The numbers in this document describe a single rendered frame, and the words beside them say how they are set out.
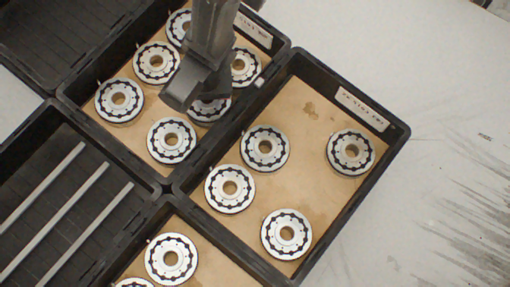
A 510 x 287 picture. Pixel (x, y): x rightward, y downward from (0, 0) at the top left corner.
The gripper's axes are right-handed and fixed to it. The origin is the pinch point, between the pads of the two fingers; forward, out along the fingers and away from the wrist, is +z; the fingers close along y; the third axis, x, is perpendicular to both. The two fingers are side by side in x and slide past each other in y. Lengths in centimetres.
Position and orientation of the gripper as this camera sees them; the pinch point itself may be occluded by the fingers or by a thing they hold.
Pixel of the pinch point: (206, 96)
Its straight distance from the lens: 112.4
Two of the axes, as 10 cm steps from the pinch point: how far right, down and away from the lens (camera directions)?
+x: -0.8, -9.6, 2.8
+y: 10.0, -0.7, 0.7
